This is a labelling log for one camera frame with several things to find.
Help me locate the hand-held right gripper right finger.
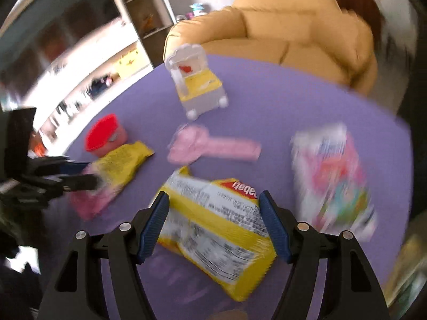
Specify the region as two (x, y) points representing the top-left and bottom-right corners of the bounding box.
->
(259, 190), (391, 320)

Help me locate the white and yellow toy chair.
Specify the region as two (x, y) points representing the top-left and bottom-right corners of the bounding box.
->
(164, 44), (229, 121)

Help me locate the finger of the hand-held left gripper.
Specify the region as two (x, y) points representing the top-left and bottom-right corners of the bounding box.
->
(25, 155), (89, 174)
(48, 173), (100, 193)

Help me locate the pink plastic toy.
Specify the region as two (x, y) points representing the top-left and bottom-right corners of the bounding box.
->
(167, 124), (263, 166)

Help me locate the brown cloth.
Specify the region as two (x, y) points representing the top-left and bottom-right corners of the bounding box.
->
(337, 0), (383, 41)

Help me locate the large yellow noodle packet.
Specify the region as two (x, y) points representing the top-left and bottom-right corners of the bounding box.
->
(157, 166), (278, 302)

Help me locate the clear wrapper with pink print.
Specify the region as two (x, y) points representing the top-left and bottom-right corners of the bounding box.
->
(290, 123), (378, 242)

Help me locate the dark television screen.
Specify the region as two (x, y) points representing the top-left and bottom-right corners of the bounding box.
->
(0, 0), (122, 85)

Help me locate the yellow box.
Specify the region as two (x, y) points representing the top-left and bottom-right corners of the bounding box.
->
(113, 51), (145, 78)

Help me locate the small yellow packet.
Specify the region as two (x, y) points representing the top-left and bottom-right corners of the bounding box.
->
(82, 141), (155, 194)

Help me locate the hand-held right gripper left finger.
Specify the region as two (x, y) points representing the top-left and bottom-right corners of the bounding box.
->
(38, 191), (170, 320)

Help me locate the white low cabinet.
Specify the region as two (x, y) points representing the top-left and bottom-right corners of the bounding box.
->
(20, 38), (155, 141)

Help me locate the beige leather armchair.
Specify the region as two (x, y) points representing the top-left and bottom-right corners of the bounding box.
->
(164, 0), (378, 96)

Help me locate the red-lidded pink toy cup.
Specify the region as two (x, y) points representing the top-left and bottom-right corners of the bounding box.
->
(85, 114), (128, 157)

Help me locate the yellow plastic trash bag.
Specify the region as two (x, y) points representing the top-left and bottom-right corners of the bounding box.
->
(383, 233), (425, 320)

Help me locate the white shelf unit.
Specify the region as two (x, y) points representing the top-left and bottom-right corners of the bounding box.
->
(103, 0), (177, 68)

